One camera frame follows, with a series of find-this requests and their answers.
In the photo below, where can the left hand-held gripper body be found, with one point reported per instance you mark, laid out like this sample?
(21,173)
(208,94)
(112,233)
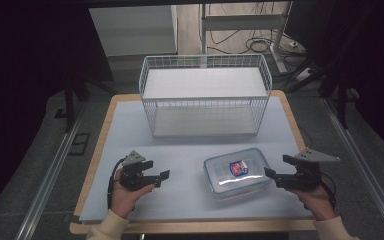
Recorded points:
(134,176)

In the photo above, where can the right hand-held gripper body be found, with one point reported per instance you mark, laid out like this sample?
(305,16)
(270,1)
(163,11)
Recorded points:
(301,178)

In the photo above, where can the clear plastic food container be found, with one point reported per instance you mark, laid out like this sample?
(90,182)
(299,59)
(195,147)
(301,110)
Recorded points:
(235,175)

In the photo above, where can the person's left hand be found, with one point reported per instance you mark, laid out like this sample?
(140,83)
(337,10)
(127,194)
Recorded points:
(125,198)

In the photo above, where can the person's right hand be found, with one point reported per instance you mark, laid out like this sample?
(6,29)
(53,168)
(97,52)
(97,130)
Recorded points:
(315,201)

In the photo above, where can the light blue table mat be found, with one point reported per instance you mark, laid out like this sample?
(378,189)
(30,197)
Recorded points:
(180,156)

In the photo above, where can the wooden table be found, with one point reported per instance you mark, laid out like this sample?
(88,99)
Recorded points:
(96,160)

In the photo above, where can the black stand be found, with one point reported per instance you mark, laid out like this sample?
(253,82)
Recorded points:
(71,100)
(333,86)

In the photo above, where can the white power strip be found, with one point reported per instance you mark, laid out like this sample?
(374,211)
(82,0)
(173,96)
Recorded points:
(304,75)

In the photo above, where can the dark curtain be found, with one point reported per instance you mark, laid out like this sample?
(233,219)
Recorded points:
(376,66)

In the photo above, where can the white cabinet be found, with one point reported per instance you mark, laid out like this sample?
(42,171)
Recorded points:
(133,30)

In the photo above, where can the black floor frame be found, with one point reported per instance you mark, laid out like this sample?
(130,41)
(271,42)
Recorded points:
(79,144)

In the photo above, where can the metal floor rail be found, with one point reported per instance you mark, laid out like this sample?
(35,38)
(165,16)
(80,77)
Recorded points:
(46,186)
(363,160)

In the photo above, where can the white metal desk frame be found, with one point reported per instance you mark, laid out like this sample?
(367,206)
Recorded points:
(243,21)

